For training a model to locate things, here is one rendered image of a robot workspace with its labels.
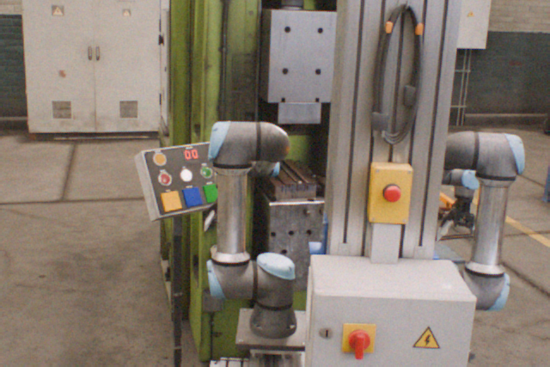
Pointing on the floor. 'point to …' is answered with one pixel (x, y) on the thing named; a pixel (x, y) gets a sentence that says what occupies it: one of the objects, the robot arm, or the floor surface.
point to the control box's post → (177, 288)
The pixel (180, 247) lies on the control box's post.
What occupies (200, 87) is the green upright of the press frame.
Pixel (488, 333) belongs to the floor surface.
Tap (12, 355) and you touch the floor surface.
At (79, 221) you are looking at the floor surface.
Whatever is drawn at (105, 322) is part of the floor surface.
